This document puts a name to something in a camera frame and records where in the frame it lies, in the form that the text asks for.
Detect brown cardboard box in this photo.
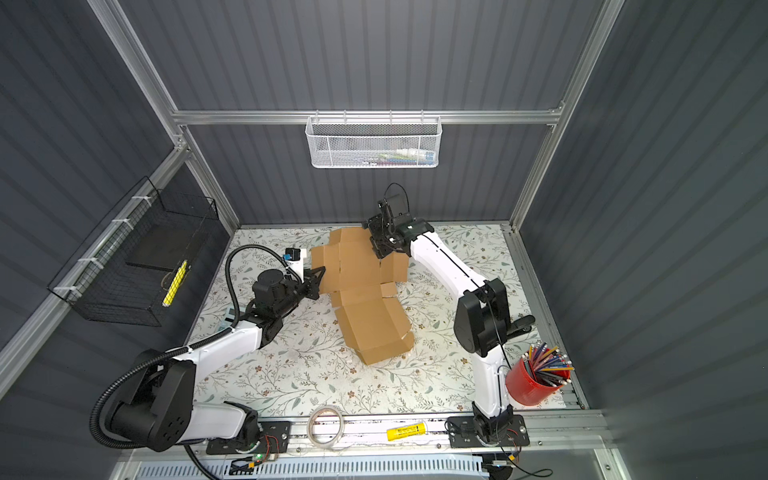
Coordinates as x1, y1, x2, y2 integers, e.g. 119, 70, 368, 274
311, 227, 415, 365

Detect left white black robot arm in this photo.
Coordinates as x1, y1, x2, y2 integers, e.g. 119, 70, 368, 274
89, 267, 325, 452

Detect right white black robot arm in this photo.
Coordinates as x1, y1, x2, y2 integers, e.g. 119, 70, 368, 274
362, 199, 535, 445

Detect teal calculator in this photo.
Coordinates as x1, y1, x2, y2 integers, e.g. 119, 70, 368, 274
222, 306, 236, 328

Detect markers in white basket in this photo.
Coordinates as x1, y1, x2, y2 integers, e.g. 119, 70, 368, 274
358, 148, 438, 167

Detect floral table mat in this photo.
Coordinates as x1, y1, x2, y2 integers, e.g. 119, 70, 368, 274
188, 224, 531, 417

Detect yellow striped marker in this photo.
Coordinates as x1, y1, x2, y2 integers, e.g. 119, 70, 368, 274
162, 260, 188, 308

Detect black flat pad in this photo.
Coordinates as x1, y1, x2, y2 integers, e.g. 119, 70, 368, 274
126, 225, 208, 272

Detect clear tape roll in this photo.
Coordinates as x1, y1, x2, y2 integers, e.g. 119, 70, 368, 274
306, 405, 346, 450

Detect yellow label tag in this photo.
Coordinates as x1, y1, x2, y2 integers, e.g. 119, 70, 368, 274
386, 422, 427, 442

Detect white vented strip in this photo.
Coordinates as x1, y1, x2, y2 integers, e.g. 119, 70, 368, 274
134, 455, 490, 480

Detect red pencil cup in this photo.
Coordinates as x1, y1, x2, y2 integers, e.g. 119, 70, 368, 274
504, 358, 572, 406

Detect coloured pencils bundle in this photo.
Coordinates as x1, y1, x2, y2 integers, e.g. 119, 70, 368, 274
522, 342, 574, 388

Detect white wire mesh basket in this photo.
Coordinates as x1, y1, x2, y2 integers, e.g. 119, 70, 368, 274
305, 116, 443, 169

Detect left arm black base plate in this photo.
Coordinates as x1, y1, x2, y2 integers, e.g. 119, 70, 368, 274
206, 420, 291, 455

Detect black wire basket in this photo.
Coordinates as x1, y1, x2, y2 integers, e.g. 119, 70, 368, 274
48, 180, 219, 327

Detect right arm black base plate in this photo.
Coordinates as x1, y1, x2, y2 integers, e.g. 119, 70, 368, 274
444, 415, 530, 449

